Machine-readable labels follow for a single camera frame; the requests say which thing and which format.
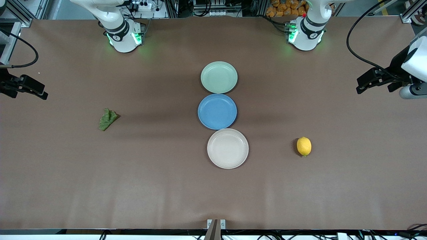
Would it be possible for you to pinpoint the green lettuce leaf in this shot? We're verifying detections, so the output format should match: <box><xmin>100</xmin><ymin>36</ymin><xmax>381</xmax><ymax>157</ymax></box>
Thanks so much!
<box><xmin>99</xmin><ymin>108</ymin><xmax>118</xmax><ymax>131</ymax></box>

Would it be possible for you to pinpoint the yellow lemon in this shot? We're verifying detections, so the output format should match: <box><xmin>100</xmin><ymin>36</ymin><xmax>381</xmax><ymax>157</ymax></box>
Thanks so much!
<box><xmin>297</xmin><ymin>137</ymin><xmax>312</xmax><ymax>157</ymax></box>

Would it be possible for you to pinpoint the bag of orange fruits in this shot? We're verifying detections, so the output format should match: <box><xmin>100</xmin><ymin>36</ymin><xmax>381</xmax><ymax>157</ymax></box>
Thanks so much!
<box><xmin>266</xmin><ymin>0</ymin><xmax>309</xmax><ymax>18</ymax></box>

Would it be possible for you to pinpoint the white power strip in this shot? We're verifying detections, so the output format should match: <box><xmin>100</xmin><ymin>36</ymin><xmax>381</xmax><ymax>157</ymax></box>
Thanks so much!
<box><xmin>132</xmin><ymin>1</ymin><xmax>153</xmax><ymax>11</ymax></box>

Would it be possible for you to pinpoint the pale green plate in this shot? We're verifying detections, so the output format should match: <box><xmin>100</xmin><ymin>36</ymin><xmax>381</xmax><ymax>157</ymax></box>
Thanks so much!
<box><xmin>200</xmin><ymin>61</ymin><xmax>238</xmax><ymax>94</ymax></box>

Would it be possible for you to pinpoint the blue plate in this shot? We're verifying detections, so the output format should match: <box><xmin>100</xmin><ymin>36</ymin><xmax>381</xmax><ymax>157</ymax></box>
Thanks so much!
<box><xmin>197</xmin><ymin>94</ymin><xmax>238</xmax><ymax>130</ymax></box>

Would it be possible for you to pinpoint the beige plate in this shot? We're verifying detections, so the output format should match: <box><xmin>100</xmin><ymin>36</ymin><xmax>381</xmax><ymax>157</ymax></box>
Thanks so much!
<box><xmin>207</xmin><ymin>128</ymin><xmax>249</xmax><ymax>169</ymax></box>

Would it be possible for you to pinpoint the black equipment rack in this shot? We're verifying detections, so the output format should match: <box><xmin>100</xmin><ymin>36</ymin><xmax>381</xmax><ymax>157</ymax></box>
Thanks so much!
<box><xmin>165</xmin><ymin>0</ymin><xmax>267</xmax><ymax>18</ymax></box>

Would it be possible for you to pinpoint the grey metal post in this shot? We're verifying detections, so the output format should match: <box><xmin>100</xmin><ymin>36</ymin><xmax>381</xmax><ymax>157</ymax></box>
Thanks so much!
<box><xmin>0</xmin><ymin>22</ymin><xmax>22</xmax><ymax>66</ymax></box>

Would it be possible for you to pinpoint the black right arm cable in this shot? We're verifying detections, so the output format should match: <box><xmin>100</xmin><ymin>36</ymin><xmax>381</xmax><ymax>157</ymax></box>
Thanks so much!
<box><xmin>0</xmin><ymin>29</ymin><xmax>39</xmax><ymax>68</ymax></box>

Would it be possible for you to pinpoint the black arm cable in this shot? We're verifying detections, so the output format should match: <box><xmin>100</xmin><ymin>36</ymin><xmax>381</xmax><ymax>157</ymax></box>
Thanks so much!
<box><xmin>346</xmin><ymin>0</ymin><xmax>401</xmax><ymax>75</ymax></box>
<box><xmin>0</xmin><ymin>29</ymin><xmax>39</xmax><ymax>68</ymax></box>

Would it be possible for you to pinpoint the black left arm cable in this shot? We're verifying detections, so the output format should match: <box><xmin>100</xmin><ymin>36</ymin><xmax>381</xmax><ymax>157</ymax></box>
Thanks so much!
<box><xmin>346</xmin><ymin>0</ymin><xmax>401</xmax><ymax>75</ymax></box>

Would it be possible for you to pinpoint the metal table edge bracket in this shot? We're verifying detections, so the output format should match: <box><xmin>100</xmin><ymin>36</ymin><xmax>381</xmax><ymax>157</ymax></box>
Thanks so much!
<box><xmin>203</xmin><ymin>219</ymin><xmax>227</xmax><ymax>240</ymax></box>

